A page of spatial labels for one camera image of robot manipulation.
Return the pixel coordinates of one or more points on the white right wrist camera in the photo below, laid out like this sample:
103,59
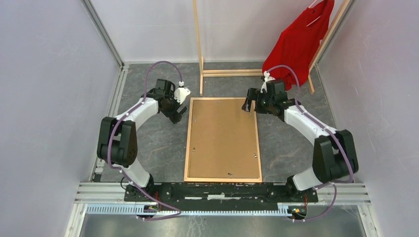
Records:
265,79

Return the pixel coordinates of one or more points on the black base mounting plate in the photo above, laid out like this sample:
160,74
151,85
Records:
219,196

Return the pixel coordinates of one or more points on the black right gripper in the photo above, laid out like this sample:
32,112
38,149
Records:
254,94

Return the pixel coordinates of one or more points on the red t-shirt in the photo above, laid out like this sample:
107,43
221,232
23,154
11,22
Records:
295,48

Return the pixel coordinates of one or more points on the wooden picture frame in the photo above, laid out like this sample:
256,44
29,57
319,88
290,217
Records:
222,180

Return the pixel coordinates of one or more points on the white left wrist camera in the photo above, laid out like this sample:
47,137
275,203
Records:
181,93

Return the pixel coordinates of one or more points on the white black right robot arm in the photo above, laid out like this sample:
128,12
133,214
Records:
334,157

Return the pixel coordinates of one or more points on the brown fibreboard backing board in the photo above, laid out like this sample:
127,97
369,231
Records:
222,140

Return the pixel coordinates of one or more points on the white clothes hanger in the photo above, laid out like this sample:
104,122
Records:
319,12

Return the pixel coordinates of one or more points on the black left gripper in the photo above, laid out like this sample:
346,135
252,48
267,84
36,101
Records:
174,116

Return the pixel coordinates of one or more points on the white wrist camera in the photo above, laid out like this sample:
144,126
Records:
265,79
181,93

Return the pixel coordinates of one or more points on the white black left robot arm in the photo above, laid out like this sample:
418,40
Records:
117,141

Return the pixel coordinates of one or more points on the aluminium rail frame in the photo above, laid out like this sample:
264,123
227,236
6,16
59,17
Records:
100,210

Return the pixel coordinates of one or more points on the wooden clothes rack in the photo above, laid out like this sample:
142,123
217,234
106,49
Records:
339,16

